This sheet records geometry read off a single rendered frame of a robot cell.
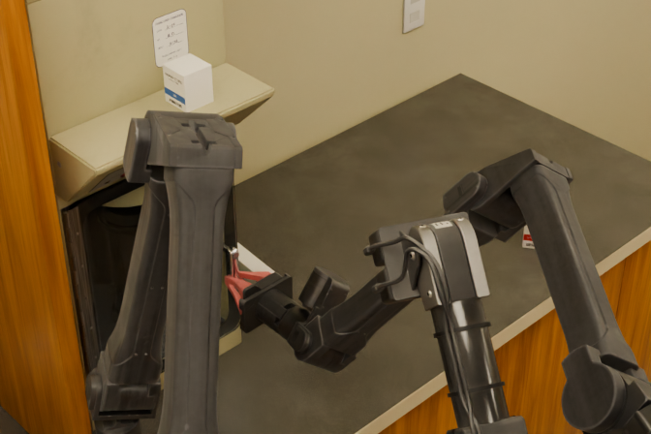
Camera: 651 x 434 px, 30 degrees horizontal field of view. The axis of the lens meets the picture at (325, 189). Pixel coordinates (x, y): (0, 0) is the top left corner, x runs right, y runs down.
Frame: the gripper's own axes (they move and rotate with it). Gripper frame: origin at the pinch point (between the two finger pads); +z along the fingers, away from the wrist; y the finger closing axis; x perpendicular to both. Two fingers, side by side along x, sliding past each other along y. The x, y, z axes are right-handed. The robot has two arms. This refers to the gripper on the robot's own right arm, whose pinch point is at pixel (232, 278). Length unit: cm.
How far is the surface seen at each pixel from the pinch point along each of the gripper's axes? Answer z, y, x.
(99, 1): 6, 16, -53
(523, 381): -22, -55, 43
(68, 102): 5.5, 22.8, -40.4
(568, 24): 48, -157, 25
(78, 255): 4.1, 25.3, -15.8
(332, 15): 48, -68, -7
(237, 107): -5.9, 2.0, -36.3
